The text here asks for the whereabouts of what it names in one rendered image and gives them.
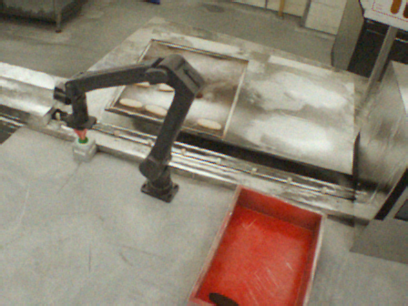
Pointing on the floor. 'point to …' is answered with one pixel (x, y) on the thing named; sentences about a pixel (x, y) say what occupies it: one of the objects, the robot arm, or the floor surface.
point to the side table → (137, 236)
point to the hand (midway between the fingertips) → (83, 137)
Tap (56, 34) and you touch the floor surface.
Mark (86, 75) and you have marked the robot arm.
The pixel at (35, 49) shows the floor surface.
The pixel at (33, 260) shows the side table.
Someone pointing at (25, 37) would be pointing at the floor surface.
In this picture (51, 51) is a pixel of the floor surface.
